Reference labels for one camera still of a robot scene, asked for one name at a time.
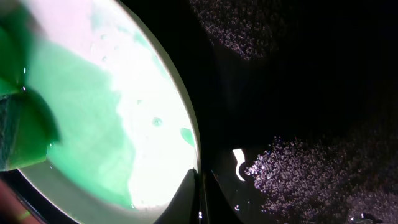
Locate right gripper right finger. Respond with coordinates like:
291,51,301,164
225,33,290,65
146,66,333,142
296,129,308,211
203,171,243,224

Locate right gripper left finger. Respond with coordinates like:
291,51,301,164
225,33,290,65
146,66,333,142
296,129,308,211
155,169,200,224

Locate mint plate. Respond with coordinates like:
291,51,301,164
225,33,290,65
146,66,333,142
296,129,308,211
15,1,200,223

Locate green sponge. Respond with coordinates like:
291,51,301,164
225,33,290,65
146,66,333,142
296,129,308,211
1,1,60,172

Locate round black tray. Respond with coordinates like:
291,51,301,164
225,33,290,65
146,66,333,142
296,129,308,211
1,1,397,223

